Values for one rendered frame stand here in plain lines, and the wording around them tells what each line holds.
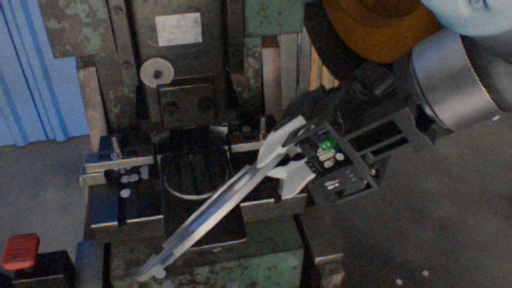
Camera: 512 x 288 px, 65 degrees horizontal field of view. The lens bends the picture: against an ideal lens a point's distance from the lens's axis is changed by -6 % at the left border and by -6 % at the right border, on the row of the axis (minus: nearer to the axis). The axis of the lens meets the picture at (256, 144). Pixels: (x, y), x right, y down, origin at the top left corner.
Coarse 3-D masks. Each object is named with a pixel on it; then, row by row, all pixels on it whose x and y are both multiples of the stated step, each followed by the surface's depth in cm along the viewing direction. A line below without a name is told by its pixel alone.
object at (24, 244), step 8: (8, 240) 72; (16, 240) 72; (24, 240) 72; (32, 240) 72; (8, 248) 71; (16, 248) 71; (24, 248) 71; (32, 248) 71; (8, 256) 69; (16, 256) 69; (24, 256) 69; (32, 256) 70; (8, 264) 68; (16, 264) 68; (24, 264) 69; (32, 264) 70
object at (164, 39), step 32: (128, 0) 63; (160, 0) 64; (192, 0) 65; (160, 32) 67; (192, 32) 69; (160, 64) 70; (192, 64) 72; (224, 64) 74; (160, 96) 72; (192, 96) 73; (224, 96) 78
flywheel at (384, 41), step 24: (336, 0) 86; (360, 0) 83; (384, 0) 74; (408, 0) 66; (336, 24) 88; (360, 24) 77; (384, 24) 70; (408, 24) 61; (432, 24) 55; (360, 48) 79; (384, 48) 69; (408, 48) 62
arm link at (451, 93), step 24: (432, 48) 29; (456, 48) 27; (432, 72) 28; (456, 72) 27; (432, 96) 28; (456, 96) 27; (480, 96) 27; (432, 120) 30; (456, 120) 29; (480, 120) 29
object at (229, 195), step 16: (272, 160) 44; (240, 176) 58; (256, 176) 43; (224, 192) 56; (240, 192) 42; (208, 208) 54; (224, 208) 41; (192, 224) 52; (208, 224) 41; (176, 240) 59; (192, 240) 42; (160, 256) 57; (176, 256) 42; (144, 272) 55
